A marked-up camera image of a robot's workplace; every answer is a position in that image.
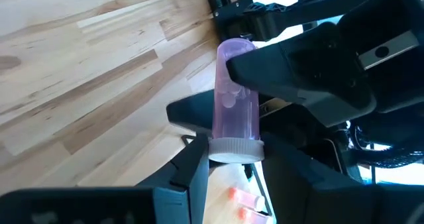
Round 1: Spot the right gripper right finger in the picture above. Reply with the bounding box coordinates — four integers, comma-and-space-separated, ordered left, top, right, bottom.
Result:
262, 140, 378, 224

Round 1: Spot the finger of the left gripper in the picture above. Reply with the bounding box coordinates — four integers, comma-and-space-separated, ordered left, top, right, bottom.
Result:
166, 89, 216, 137
226, 23, 378, 128

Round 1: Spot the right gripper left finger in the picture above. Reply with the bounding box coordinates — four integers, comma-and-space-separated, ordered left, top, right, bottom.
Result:
153, 133, 211, 224

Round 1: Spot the purple pill bottle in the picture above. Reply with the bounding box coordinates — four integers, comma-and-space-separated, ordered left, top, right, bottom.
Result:
207, 37, 266, 164

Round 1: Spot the pink pill bottle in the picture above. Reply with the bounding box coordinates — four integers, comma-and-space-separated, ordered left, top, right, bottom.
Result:
228, 186, 266, 211
237, 206, 271, 224

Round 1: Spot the black aluminium rig frame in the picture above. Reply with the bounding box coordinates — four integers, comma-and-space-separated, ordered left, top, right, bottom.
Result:
203, 0, 248, 41

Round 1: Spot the black braided cable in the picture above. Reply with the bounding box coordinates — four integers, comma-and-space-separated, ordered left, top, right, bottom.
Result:
350, 117, 424, 169

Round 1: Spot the left wrist camera housing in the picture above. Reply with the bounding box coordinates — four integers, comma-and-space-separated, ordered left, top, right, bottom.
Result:
336, 0, 424, 114

